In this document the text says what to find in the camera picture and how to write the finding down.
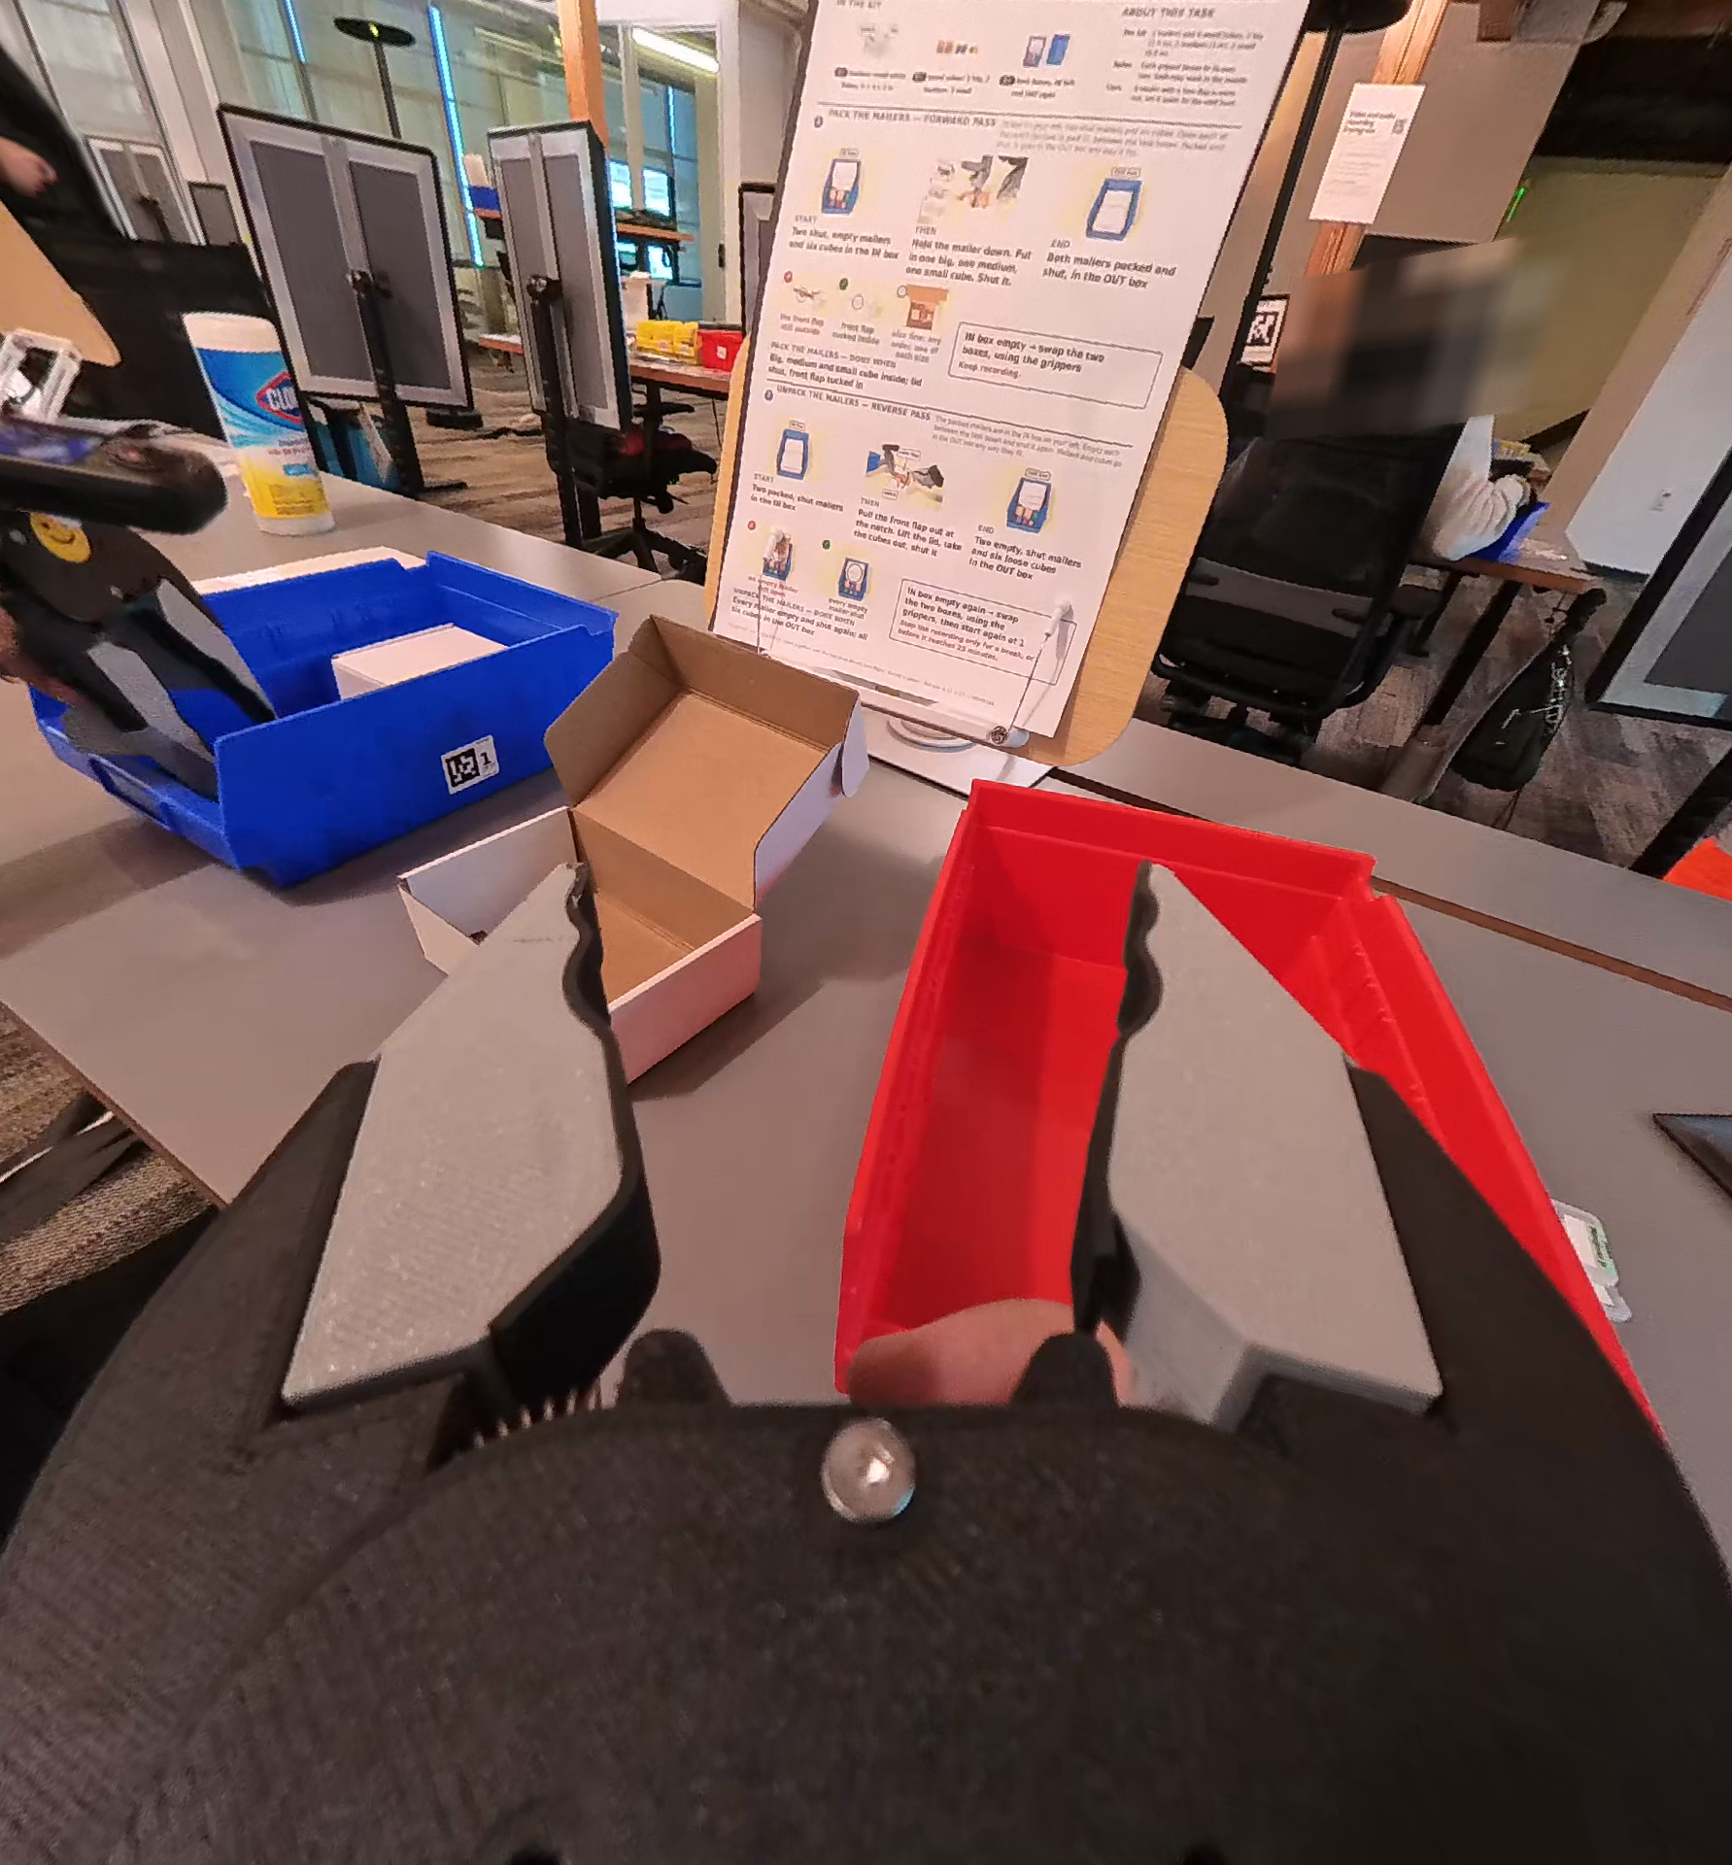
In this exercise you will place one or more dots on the white flat sheet stack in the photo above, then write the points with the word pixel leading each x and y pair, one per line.
pixel 313 568

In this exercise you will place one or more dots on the black and red chair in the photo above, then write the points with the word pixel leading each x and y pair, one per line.
pixel 640 467

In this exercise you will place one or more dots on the small red bin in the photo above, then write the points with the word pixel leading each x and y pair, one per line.
pixel 722 349

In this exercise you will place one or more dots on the black floor lamp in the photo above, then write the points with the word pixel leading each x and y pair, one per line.
pixel 370 28

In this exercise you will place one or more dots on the black mesh office chair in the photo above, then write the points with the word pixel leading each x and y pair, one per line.
pixel 1318 568

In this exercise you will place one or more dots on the small blue bin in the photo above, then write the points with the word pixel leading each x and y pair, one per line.
pixel 1520 537

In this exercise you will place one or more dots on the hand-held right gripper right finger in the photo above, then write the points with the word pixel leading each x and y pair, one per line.
pixel 1260 1165

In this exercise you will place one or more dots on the cleaning wipes canister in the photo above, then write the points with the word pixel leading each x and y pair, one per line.
pixel 267 423

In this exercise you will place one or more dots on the wooden desk with black legs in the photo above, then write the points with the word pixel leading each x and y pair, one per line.
pixel 1522 570

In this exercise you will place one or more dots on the printed instruction sheet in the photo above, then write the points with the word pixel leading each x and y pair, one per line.
pixel 997 363

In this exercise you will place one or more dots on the red plastic bin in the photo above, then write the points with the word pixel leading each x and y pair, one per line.
pixel 983 1107

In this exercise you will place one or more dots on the person's right hand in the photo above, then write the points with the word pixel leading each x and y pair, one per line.
pixel 939 1348

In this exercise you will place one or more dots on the small yellow bin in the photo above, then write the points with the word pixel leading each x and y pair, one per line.
pixel 670 339

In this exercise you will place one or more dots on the white cardboard mailer box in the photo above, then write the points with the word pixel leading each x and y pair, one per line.
pixel 414 662
pixel 692 786

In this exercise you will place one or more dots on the small white tag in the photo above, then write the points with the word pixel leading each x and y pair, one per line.
pixel 1592 1261

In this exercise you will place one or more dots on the blue plastic bin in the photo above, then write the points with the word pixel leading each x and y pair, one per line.
pixel 356 786

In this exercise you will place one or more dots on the clear plastic stand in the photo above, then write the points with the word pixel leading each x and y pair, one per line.
pixel 21 375

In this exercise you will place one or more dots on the white stand base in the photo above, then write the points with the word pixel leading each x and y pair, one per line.
pixel 939 732

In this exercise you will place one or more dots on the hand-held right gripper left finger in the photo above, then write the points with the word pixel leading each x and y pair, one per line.
pixel 472 1165

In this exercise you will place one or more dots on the white wall notice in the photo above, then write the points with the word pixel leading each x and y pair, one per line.
pixel 1370 154

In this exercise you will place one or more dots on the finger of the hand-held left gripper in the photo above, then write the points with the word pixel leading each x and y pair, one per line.
pixel 153 714
pixel 211 648

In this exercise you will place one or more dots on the instruction sheet on stand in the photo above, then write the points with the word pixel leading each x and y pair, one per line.
pixel 1173 582

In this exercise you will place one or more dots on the black backpack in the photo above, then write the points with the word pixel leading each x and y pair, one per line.
pixel 1530 714

